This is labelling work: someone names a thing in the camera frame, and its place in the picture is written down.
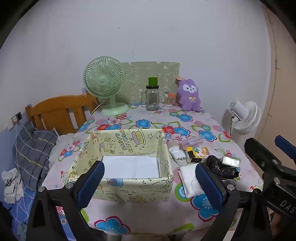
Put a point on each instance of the black plastic bag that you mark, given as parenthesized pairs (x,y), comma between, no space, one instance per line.
(222,170)

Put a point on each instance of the silver foil packet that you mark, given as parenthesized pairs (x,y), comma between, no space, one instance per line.
(230,161)

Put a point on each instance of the wooden bed headboard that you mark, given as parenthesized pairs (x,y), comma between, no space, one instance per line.
(53,104)

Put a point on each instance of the glass jar mug green lid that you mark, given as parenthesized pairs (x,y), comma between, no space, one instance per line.
(152,97)

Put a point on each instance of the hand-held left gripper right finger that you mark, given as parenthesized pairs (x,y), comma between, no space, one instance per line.
(209,185)

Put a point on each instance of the wall socket plate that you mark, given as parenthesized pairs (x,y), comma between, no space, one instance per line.
(18,115)

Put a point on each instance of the crumpled white cloth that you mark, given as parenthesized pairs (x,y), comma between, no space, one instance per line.
(11,185)

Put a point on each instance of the yellow printed fabric box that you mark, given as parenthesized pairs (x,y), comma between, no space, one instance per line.
(129,190)

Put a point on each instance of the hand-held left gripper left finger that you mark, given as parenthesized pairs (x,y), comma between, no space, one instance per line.
(90,183)

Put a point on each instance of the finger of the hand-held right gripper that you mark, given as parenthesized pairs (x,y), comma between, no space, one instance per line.
(285,147)
(263,160)

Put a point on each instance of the purple plush bunny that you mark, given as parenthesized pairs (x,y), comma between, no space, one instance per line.
(188,99)

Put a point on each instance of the clear pink pouch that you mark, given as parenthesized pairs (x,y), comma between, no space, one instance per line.
(190,141)

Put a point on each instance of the cotton swab container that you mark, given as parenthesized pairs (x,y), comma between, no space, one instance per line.
(168,100)

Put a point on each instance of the green printed board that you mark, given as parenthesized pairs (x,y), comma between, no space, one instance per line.
(143,71)

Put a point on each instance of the green desk fan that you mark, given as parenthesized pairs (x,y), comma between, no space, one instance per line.
(104,78)

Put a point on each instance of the white bedding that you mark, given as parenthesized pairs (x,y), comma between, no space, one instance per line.
(60,143)

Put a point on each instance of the blue grid bed sheet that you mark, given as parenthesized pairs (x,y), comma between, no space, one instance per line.
(20,213)

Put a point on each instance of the colourful snack packet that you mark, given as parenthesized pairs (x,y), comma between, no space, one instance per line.
(196,151)

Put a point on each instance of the grey plaid pillow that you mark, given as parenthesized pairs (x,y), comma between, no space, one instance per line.
(32,150)

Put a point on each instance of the white standing fan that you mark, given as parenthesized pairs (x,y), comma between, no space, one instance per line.
(249,115)

